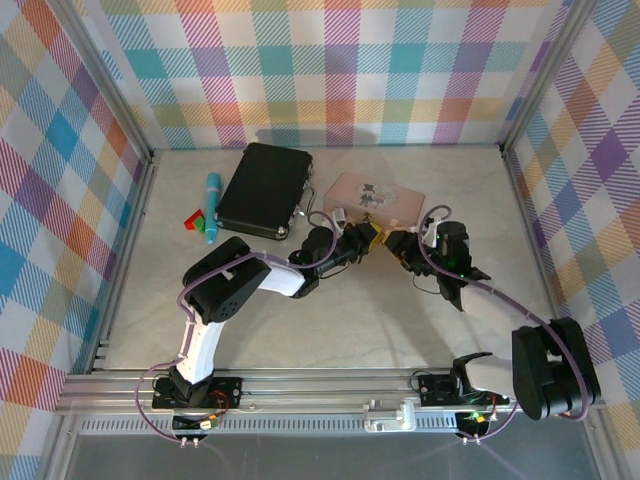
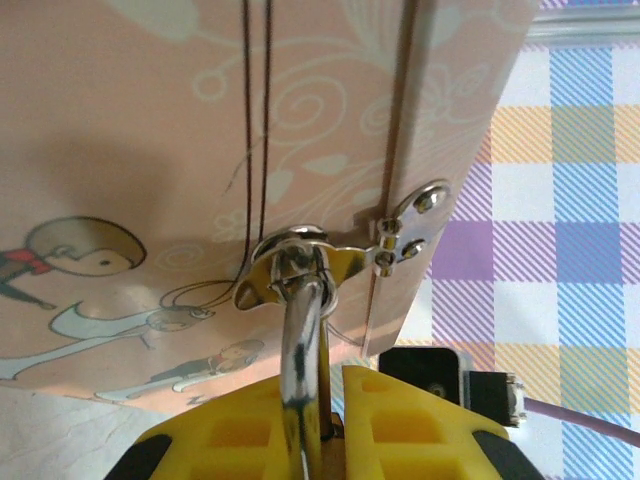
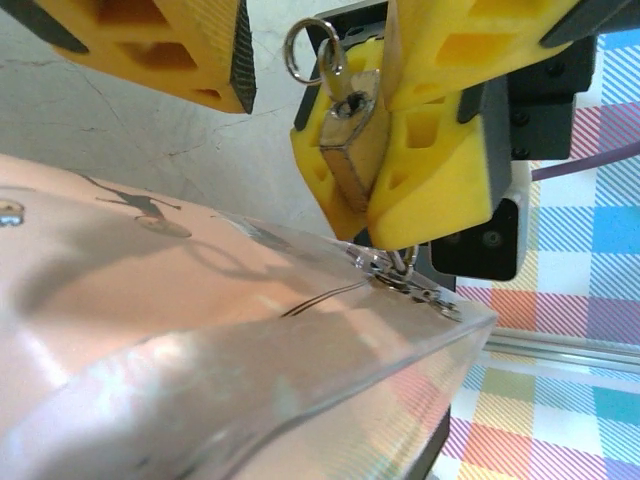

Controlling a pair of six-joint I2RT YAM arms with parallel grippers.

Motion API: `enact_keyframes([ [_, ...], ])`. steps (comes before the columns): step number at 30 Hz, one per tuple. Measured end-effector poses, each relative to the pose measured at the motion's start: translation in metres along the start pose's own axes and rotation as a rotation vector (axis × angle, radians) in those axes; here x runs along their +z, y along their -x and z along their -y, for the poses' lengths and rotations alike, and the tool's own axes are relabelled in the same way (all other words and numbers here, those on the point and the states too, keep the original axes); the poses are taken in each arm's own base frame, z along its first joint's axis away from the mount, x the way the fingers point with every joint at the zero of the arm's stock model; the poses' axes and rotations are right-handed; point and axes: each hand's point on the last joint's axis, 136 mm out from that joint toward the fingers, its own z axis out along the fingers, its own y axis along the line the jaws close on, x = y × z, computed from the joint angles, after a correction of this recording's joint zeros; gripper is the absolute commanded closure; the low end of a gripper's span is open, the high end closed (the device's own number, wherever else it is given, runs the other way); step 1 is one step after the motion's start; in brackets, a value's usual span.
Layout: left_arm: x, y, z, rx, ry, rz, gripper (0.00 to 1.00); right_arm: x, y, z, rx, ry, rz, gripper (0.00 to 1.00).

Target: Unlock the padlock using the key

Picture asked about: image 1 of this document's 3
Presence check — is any pink tin box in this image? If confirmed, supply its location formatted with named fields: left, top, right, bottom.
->
left=321, top=171, right=428, bottom=235

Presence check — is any black hard case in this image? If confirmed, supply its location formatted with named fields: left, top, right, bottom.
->
left=215, top=142, right=319, bottom=242

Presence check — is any teal pen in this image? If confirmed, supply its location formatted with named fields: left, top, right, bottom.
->
left=204, top=172, right=224, bottom=245

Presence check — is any red green toy block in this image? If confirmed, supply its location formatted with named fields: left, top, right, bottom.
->
left=183, top=206, right=208, bottom=235

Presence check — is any left wrist thin black cable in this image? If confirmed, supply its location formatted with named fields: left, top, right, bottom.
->
left=314, top=259, right=351, bottom=281

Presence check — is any wrist thin black cable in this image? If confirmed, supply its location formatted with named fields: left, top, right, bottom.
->
left=412, top=272, right=444, bottom=297
left=314, top=259, right=351, bottom=281

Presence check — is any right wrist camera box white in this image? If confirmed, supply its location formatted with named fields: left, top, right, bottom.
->
left=421, top=213, right=445, bottom=250

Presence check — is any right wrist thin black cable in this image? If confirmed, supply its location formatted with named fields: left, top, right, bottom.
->
left=412, top=272, right=444, bottom=297

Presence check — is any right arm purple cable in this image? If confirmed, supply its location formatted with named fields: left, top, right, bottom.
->
left=415, top=204, right=592, bottom=444

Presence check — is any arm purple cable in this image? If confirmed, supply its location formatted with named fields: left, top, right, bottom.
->
left=135, top=209, right=341, bottom=445
left=415, top=204, right=592, bottom=444

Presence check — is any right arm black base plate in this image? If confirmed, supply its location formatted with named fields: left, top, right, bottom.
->
left=416, top=369, right=512, bottom=408

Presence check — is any aluminium frame rail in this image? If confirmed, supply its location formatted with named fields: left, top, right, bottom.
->
left=53, top=368, right=524, bottom=417

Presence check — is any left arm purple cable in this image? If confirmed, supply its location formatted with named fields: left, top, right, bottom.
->
left=135, top=209, right=341, bottom=445

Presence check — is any silver handle bracket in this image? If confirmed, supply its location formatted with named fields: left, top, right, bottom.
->
left=363, top=398, right=417, bottom=434

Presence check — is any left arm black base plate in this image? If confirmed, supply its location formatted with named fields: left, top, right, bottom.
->
left=151, top=374, right=244, bottom=412

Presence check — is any aluminium frame post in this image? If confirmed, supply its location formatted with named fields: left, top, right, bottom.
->
left=498, top=0, right=597, bottom=157
left=58, top=0, right=157, bottom=162

